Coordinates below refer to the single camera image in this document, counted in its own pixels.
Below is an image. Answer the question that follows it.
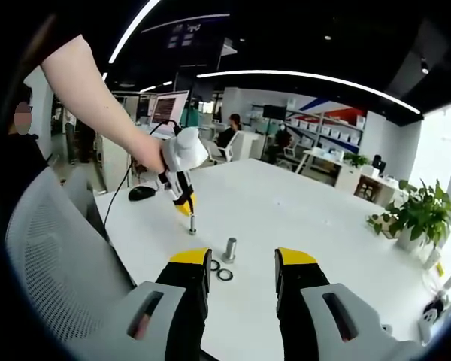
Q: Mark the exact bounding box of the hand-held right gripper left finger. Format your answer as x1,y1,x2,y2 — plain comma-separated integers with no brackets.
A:
59,247,213,361

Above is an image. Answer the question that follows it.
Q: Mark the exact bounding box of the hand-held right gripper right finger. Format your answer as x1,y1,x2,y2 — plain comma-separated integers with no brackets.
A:
274,247,424,361

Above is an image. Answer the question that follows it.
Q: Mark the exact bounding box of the large threaded steel stud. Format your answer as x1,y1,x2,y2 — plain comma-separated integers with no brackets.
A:
220,236,238,264

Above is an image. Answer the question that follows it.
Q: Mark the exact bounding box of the person's left hand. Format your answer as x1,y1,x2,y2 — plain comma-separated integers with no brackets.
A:
129,130,168,174

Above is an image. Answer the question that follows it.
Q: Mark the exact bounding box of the black computer mouse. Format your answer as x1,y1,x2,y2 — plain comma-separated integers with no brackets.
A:
128,186,157,202

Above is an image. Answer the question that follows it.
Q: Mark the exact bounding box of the computer monitor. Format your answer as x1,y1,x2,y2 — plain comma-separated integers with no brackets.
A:
151,89,191,125

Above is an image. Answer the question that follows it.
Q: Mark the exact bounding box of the white swivel chair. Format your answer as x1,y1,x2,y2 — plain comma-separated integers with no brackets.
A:
225,130,249,162

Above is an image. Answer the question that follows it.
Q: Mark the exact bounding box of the hanging dark ceiling screen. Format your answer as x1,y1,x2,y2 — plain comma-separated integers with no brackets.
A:
141,14,231,68

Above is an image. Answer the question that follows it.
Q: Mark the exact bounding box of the white low cabinet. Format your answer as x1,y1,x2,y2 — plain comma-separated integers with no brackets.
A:
334,165,364,189

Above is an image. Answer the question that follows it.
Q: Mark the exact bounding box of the long ceiling light strip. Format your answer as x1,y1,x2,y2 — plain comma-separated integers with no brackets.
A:
107,0,162,65
196,69,422,116

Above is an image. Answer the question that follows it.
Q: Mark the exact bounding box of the grey mesh office chair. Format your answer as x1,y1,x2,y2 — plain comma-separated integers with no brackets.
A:
5,165,136,343

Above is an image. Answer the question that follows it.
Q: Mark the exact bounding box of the white side table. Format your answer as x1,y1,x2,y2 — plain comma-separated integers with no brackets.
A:
296,148,347,176

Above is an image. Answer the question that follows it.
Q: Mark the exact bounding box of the small white container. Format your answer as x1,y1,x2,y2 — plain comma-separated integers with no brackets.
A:
422,247,446,270

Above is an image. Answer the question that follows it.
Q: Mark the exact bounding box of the metal shelf rack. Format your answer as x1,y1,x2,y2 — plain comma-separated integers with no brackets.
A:
285,108,365,153

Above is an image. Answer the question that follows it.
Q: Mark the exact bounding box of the row of white storage bins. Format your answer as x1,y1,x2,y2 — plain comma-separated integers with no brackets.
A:
291,114,364,146

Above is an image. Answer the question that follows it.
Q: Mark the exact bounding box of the large leafy potted plant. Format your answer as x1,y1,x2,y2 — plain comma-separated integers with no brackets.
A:
367,179,451,251

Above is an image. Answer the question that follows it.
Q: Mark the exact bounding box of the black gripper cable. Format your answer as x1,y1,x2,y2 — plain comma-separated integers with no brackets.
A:
104,119,181,230

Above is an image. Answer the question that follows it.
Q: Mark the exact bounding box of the black wall screen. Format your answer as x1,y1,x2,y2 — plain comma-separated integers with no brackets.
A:
262,105,288,120

